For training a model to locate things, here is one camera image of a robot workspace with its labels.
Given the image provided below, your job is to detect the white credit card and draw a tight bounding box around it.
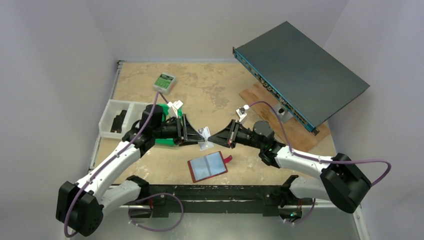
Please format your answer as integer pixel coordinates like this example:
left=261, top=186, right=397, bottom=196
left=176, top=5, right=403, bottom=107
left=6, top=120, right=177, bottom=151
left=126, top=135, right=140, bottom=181
left=197, top=126, right=215, bottom=151

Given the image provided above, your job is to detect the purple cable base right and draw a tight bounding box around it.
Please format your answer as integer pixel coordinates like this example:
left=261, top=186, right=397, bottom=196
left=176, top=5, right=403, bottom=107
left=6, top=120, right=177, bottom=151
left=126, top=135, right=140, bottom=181
left=281, top=198, right=317, bottom=226

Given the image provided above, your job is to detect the small green labelled box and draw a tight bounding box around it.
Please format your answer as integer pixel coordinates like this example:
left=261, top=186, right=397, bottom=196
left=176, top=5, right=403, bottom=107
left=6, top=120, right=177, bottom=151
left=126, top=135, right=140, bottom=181
left=153, top=72, right=177, bottom=95

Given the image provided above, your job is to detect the metal bracket with knob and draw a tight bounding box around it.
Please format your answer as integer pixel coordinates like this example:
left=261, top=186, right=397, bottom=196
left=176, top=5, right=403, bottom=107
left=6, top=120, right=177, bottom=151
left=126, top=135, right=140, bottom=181
left=272, top=103, right=293, bottom=124

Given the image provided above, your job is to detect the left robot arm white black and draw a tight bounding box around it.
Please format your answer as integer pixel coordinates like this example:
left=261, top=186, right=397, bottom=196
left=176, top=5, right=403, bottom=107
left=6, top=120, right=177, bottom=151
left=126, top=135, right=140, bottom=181
left=55, top=104, right=205, bottom=238

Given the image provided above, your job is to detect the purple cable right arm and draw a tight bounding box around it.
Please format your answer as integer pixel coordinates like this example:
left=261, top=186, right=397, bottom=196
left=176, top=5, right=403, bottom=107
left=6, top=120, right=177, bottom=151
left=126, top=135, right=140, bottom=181
left=248, top=100, right=392, bottom=187

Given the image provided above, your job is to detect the purple cable base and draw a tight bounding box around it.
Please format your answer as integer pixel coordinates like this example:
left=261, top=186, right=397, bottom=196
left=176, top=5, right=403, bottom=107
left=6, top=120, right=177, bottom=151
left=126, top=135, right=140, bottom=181
left=281, top=198, right=317, bottom=226
left=128, top=192, right=184, bottom=232

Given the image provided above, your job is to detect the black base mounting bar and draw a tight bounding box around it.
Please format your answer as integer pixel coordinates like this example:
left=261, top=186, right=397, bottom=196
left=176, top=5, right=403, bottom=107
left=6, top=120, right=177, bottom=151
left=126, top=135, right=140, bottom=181
left=127, top=175, right=312, bottom=218

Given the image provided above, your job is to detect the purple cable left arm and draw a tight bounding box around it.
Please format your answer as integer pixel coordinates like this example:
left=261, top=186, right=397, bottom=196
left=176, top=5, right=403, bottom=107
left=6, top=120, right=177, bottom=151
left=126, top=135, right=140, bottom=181
left=63, top=92, right=170, bottom=239

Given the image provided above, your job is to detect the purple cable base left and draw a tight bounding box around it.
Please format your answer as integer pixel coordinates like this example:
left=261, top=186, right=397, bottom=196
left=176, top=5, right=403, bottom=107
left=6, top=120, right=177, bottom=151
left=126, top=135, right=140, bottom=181
left=128, top=192, right=184, bottom=232

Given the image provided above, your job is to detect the wooden board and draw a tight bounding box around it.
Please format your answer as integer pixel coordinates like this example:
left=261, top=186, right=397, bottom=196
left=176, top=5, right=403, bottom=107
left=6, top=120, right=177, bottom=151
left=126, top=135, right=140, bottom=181
left=239, top=82, right=336, bottom=156

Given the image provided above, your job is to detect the dark network switch box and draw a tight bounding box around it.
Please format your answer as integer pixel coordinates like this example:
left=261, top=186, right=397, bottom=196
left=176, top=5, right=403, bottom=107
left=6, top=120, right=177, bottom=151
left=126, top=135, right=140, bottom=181
left=232, top=21, right=370, bottom=135

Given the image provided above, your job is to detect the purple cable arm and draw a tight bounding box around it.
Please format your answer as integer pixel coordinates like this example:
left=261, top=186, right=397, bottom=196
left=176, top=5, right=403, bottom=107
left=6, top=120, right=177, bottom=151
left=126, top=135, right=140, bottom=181
left=248, top=100, right=392, bottom=187
left=63, top=92, right=170, bottom=239

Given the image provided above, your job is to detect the green plastic bin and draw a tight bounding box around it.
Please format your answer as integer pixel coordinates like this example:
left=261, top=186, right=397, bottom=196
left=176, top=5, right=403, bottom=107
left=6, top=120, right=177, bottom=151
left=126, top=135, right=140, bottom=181
left=155, top=103, right=183, bottom=147

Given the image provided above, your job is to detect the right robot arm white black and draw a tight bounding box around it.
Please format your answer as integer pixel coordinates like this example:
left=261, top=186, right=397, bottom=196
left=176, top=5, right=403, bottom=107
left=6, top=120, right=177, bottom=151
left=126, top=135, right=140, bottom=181
left=208, top=119, right=372, bottom=214

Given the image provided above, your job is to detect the red card holder wallet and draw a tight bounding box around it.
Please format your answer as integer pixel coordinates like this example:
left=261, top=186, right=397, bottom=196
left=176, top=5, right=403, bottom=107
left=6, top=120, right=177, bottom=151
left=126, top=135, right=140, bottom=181
left=187, top=151, right=233, bottom=183

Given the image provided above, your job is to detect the black part in bin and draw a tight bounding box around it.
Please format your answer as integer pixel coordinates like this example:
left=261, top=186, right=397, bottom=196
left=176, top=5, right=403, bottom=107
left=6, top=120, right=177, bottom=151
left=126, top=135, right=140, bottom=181
left=110, top=110, right=127, bottom=133

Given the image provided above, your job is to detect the white plastic bin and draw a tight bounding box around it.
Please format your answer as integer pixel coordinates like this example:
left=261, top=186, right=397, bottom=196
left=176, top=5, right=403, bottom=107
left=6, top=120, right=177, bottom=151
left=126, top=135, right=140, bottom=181
left=98, top=99, right=149, bottom=139

